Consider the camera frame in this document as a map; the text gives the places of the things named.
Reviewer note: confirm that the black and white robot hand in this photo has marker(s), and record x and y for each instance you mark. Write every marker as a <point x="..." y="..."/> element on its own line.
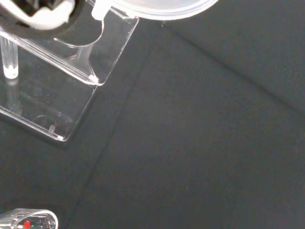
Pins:
<point x="35" y="26"/>

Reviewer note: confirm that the clear glass weighing funnel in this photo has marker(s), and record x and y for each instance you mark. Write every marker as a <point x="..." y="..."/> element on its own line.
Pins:
<point x="28" y="219"/>

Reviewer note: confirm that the clear acrylic funnel stand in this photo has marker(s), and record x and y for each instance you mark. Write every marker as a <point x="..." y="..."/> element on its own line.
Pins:
<point x="59" y="95"/>

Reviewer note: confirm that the black cloth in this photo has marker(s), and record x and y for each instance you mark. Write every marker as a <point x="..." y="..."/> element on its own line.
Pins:
<point x="190" y="131"/>

